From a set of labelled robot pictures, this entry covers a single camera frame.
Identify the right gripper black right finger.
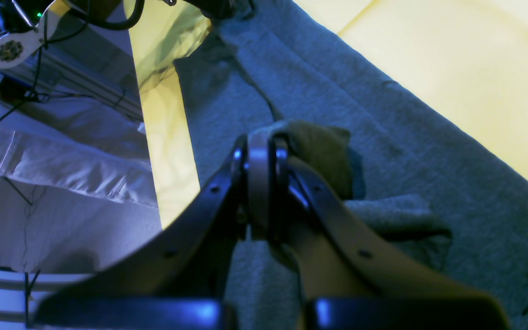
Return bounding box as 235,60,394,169
264,135,509,330

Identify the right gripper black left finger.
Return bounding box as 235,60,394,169
35,136,264,330

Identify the dark grey long-sleeve shirt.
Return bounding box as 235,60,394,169
174,0,528,330

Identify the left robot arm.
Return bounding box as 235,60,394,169
0,0,145,69

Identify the white hanging sheet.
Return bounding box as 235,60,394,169
0,99,161,274

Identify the yellow table cloth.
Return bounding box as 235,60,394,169
129,0,528,228

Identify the aluminium frame rail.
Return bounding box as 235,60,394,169
1,48,143,122

